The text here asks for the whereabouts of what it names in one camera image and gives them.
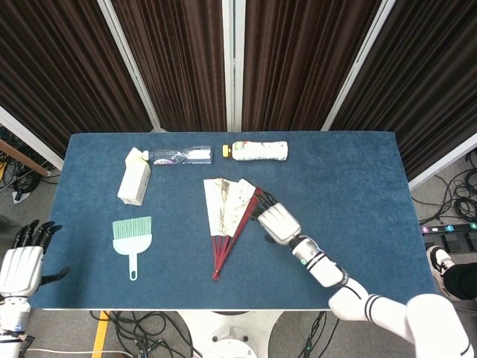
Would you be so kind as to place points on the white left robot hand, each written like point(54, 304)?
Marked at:
point(20, 266)

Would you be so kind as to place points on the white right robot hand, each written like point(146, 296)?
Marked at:
point(279, 223)

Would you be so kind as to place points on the red ribbed paper folding fan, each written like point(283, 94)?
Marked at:
point(223, 209)

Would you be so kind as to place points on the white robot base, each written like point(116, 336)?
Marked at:
point(231, 333)

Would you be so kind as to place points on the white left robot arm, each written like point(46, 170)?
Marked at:
point(13, 320)

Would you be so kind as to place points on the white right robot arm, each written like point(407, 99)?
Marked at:
point(372, 298)

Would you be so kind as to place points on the green plastic hand brush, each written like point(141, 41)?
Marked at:
point(131, 242)

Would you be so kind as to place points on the blue table cloth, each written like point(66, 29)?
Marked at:
point(335, 179)

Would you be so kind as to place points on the white bottle with yellow cap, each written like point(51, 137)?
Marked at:
point(261, 150)

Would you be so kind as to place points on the yellow floor tape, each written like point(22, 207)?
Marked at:
point(100, 333)

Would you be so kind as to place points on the clear plastic water bottle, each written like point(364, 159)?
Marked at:
point(182, 156)

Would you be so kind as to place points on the white cardboard box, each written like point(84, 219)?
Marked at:
point(134, 181)

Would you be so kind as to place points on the white and black sneaker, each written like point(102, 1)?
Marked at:
point(439, 263)

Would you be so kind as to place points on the dark curtain partition panel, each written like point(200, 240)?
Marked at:
point(428, 82)
point(56, 67)
point(298, 56)
point(175, 56)

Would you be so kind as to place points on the black foot pedals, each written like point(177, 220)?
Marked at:
point(460, 242)

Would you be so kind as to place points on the black trouser leg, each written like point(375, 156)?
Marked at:
point(464, 279)

